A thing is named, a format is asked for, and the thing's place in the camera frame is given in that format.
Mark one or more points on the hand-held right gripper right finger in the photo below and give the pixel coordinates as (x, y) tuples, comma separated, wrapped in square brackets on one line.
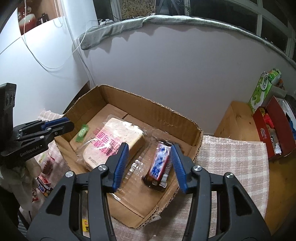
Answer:
[(179, 169)]

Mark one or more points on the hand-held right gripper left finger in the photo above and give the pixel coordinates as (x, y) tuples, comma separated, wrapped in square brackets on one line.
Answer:
[(120, 166)]

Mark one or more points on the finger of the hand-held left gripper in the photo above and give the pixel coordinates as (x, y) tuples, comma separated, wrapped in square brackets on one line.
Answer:
[(56, 121), (62, 128)]

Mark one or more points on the small green candy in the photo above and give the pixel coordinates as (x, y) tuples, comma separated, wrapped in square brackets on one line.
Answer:
[(82, 133)]

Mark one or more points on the brown chocolate bar blue print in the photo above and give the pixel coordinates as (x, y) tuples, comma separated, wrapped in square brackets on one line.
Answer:
[(45, 185), (159, 162)]

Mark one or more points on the sliced bread packet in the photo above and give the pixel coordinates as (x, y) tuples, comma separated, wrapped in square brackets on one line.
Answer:
[(118, 135)]

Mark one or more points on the brown cardboard box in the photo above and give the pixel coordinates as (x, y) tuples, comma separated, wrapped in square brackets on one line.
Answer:
[(148, 115)]

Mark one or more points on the person's left hand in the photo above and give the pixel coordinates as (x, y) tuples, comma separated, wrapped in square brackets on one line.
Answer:
[(27, 176)]

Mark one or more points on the dark red snack packet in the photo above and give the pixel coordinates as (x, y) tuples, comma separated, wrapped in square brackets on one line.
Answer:
[(48, 166)]

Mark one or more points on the checked beige cloth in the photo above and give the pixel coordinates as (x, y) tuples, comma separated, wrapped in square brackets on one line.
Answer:
[(231, 162)]

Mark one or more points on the wooden table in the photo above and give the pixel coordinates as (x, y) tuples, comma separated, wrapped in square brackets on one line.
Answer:
[(235, 120)]

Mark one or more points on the red and white vase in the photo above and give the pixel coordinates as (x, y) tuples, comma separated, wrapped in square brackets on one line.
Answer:
[(26, 19)]

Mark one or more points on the red cardboard box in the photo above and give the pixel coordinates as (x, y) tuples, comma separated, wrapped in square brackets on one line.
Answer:
[(263, 129)]

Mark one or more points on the white power strip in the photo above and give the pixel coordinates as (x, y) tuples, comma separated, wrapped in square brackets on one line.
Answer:
[(106, 21)]

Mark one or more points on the green tissue box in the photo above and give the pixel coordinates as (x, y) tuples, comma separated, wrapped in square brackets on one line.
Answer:
[(261, 92)]

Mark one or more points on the leopard print cloth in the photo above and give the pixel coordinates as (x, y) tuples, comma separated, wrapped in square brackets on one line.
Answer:
[(136, 8)]

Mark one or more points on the grey blanket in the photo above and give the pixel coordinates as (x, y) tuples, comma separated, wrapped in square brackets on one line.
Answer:
[(175, 22)]

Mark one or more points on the black tripod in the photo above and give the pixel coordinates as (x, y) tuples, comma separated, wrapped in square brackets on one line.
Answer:
[(166, 5)]

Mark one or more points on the white window frame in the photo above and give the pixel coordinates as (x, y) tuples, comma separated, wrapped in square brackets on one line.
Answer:
[(259, 20)]

